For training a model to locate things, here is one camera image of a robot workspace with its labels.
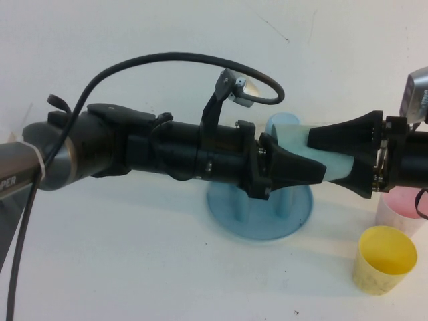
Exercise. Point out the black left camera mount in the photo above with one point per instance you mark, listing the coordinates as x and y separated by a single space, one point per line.
209 113

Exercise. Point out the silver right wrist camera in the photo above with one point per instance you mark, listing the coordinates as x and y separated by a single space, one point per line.
416 97

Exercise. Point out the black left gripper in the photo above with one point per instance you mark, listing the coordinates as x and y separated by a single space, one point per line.
230 154

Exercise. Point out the pink plastic cup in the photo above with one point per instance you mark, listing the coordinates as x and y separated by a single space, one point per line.
398 214

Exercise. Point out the yellow plastic cup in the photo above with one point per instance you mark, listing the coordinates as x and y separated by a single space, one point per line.
384 264

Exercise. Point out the light blue plastic cup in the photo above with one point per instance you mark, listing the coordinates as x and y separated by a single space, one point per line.
284 119

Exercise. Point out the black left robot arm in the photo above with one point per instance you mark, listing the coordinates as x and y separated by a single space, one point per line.
100 147

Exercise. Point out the green plastic cup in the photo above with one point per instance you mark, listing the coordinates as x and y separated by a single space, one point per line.
291 142

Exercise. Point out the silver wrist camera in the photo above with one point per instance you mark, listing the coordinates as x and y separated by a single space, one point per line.
416 97
249 90

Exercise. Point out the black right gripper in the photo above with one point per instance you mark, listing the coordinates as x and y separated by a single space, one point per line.
411 160

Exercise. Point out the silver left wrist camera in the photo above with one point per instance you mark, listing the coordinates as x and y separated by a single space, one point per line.
249 90

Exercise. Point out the blue cup stand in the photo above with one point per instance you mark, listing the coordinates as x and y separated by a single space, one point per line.
261 224

